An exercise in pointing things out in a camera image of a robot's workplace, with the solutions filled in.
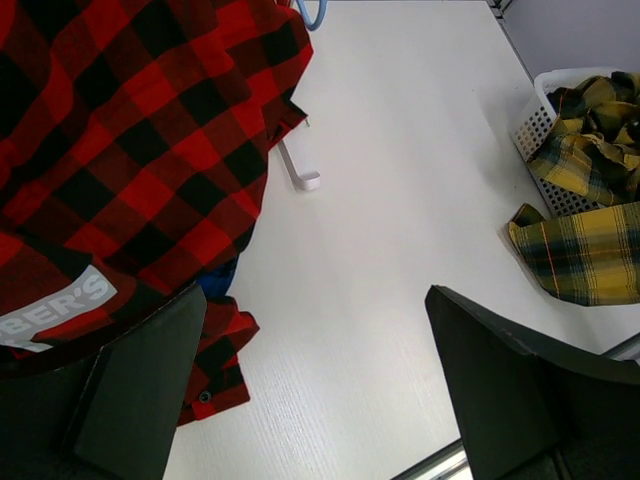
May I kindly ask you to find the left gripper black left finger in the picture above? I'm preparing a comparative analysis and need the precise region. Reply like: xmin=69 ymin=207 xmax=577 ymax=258
xmin=62 ymin=285 xmax=207 ymax=479

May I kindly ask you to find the yellow plaid shirt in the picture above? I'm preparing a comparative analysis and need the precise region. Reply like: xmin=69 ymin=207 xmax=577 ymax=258
xmin=508 ymin=68 xmax=639 ymax=307

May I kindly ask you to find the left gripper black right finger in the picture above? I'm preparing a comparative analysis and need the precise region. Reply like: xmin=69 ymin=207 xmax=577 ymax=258
xmin=425 ymin=286 xmax=639 ymax=479

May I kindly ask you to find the blue plaid shirt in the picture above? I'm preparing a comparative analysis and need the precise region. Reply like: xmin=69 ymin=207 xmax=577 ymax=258
xmin=197 ymin=258 xmax=238 ymax=300

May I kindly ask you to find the white perforated basket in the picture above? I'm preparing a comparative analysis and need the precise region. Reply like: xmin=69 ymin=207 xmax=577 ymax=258
xmin=509 ymin=67 xmax=617 ymax=217

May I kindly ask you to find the metal clothes rack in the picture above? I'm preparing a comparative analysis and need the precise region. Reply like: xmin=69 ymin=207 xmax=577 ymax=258
xmin=278 ymin=141 xmax=321 ymax=192

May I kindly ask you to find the red black checked shirt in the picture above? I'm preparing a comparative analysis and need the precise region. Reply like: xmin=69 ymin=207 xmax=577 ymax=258
xmin=0 ymin=0 xmax=316 ymax=426

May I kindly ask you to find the light blue wire hanger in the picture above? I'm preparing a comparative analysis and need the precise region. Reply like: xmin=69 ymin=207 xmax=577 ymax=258
xmin=293 ymin=0 xmax=328 ymax=32

